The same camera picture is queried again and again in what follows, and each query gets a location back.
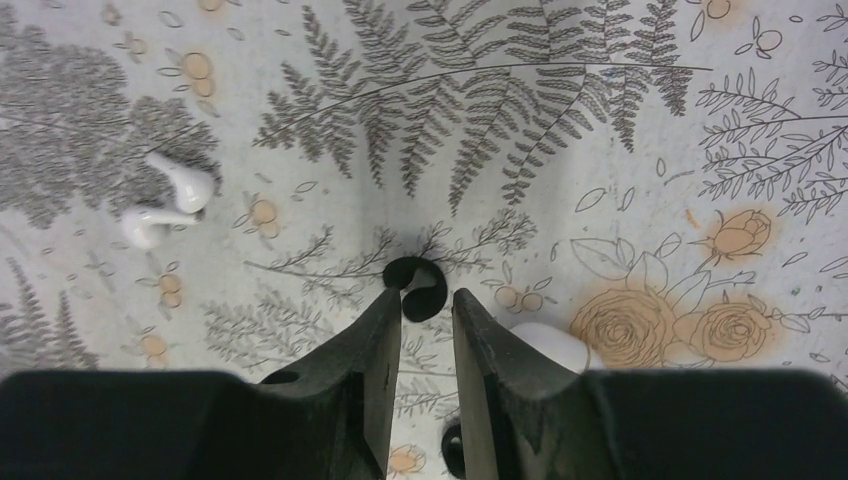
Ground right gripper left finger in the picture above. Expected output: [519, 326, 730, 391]
[1, 289, 401, 479]

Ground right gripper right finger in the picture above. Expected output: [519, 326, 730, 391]
[452, 288, 847, 479]

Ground black earbud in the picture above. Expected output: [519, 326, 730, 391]
[382, 256, 448, 323]
[441, 422, 466, 479]

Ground white earbud charging case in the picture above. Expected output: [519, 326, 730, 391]
[510, 322, 606, 373]

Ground white earbud upper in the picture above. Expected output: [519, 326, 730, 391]
[146, 152, 215, 214]

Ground white earbud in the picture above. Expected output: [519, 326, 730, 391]
[146, 152, 215, 214]
[120, 206, 202, 250]

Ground white earbud lower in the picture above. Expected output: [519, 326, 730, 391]
[120, 206, 202, 250]

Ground floral table mat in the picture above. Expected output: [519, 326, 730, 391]
[1, 1, 847, 479]

